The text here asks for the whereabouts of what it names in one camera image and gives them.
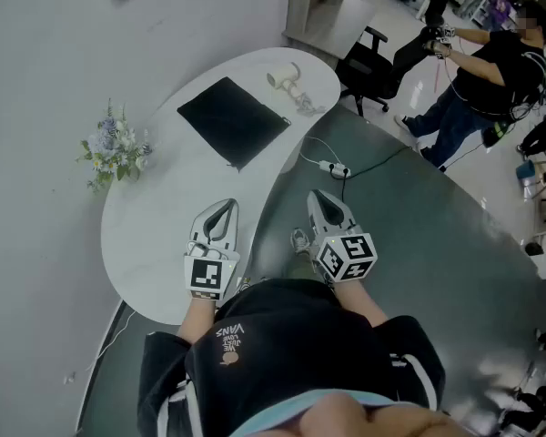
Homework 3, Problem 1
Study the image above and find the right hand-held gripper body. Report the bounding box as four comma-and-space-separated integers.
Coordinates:
311, 223, 378, 286

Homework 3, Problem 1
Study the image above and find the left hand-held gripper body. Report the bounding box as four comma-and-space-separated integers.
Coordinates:
184, 239, 241, 302

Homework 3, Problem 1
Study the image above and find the black fabric pouch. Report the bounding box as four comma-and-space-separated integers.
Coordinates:
177, 76, 292, 172

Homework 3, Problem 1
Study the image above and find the white hair dryer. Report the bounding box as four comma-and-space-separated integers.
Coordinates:
267, 61, 328, 118

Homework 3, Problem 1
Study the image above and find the person's right forearm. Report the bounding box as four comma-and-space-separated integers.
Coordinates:
334, 282, 389, 327

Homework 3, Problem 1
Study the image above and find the person's left forearm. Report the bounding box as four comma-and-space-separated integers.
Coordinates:
177, 296, 219, 345

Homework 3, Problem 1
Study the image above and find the person's grey shoe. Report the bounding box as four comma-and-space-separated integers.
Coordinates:
290, 228, 311, 254

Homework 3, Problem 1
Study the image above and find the white power strip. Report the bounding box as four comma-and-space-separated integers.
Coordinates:
318, 160, 352, 178

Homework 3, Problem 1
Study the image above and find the person's black shirt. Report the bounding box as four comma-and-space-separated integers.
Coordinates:
136, 278, 447, 437

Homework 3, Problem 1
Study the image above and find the blue and white flower bouquet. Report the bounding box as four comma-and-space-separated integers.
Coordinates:
76, 97, 154, 194

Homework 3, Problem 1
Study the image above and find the black office chair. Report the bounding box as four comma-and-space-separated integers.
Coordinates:
336, 25, 395, 117

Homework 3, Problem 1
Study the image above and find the light blue face mask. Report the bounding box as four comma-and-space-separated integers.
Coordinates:
229, 389, 404, 437

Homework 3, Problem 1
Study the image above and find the person's chin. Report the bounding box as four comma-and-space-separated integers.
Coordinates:
254, 391, 474, 437

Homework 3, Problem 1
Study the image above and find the grey wooden shelf unit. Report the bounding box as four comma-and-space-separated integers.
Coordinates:
281, 0, 377, 61

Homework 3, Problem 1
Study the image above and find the black floor cable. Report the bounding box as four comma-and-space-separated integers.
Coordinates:
340, 146, 413, 204

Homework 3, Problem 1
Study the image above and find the white power strip cable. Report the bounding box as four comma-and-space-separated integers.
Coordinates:
298, 137, 342, 167

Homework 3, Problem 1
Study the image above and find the thin white floor cable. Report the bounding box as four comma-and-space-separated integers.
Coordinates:
63, 310, 137, 384

